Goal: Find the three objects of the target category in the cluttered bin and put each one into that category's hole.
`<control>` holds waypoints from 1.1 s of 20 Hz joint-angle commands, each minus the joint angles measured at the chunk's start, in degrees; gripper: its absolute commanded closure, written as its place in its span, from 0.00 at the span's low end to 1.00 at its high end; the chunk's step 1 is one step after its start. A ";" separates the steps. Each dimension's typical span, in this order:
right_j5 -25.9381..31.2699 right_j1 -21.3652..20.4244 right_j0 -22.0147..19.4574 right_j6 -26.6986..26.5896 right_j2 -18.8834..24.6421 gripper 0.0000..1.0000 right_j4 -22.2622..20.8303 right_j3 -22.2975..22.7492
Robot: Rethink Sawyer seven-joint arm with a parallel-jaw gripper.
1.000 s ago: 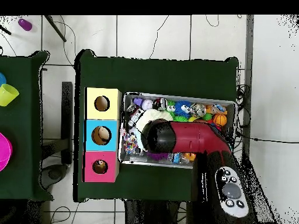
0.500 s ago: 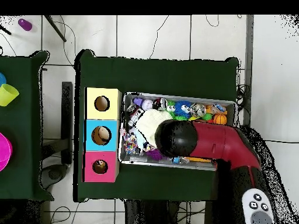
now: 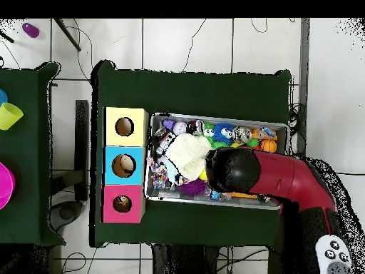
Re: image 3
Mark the small purple bottle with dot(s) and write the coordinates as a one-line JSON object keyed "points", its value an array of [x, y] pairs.
{"points": [[30, 29]]}

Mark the green side table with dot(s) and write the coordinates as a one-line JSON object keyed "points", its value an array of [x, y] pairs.
{"points": [[34, 154]]}

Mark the wooden box with three holes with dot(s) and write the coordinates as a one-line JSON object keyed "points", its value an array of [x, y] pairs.
{"points": [[124, 165]]}

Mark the blue spiky ball with eyes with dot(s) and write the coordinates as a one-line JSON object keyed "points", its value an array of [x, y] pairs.
{"points": [[224, 133]]}

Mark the orange toy basketball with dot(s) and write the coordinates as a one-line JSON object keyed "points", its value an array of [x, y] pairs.
{"points": [[268, 146]]}

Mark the cream knitted cloth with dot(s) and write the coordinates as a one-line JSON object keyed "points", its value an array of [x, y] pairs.
{"points": [[188, 155]]}

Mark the pink disc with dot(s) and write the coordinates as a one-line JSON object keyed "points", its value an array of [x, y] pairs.
{"points": [[4, 182]]}

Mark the purple spiky toy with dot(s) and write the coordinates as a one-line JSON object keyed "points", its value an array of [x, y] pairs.
{"points": [[194, 187]]}

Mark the blue disc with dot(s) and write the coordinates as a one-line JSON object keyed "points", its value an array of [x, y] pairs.
{"points": [[1, 97]]}

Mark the white toy baseball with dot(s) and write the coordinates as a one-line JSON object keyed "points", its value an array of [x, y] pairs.
{"points": [[179, 128]]}

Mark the dark green table cloth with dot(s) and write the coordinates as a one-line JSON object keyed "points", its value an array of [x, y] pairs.
{"points": [[188, 91]]}

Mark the green spiky ball with eyes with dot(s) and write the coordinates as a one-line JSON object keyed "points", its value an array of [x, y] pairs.
{"points": [[208, 133]]}

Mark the shallow clear mesh bin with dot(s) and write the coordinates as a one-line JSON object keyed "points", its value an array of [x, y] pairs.
{"points": [[162, 197]]}

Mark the black tripod leg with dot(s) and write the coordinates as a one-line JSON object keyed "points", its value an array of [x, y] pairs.
{"points": [[67, 34]]}

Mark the lime green cup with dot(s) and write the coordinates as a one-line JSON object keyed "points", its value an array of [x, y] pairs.
{"points": [[8, 116]]}

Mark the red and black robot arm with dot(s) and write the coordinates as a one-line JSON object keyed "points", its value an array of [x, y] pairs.
{"points": [[285, 177]]}

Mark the red crushed can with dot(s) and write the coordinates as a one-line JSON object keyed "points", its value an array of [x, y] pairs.
{"points": [[194, 127]]}

